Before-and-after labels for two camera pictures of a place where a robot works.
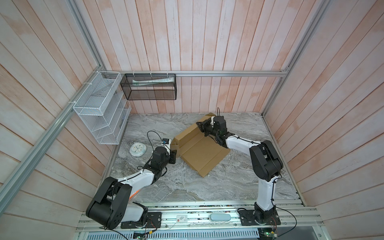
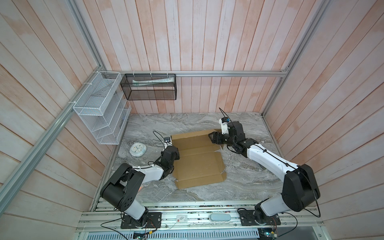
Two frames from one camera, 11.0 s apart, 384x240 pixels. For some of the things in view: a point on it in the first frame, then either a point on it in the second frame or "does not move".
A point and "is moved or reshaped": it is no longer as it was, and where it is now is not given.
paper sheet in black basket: (138, 82) does not move
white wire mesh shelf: (105, 106) does not move
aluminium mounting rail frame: (208, 221) does not move
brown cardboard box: (200, 152) is moved or reshaped
